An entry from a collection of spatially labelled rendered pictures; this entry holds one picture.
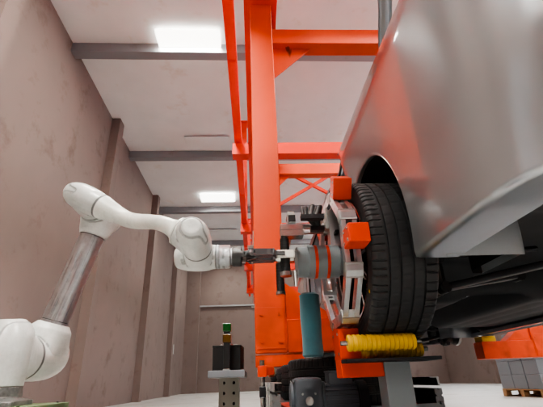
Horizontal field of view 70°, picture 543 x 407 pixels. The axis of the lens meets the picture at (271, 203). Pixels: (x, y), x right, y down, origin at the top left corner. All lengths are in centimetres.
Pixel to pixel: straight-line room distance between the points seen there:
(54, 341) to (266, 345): 92
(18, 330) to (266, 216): 126
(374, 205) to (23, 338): 130
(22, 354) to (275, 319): 108
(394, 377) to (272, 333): 67
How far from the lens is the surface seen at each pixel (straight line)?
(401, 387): 162
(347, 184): 158
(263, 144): 241
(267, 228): 216
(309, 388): 182
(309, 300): 170
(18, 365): 161
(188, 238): 128
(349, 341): 148
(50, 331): 176
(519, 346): 472
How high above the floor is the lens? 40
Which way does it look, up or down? 25 degrees up
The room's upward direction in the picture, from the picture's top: 2 degrees counter-clockwise
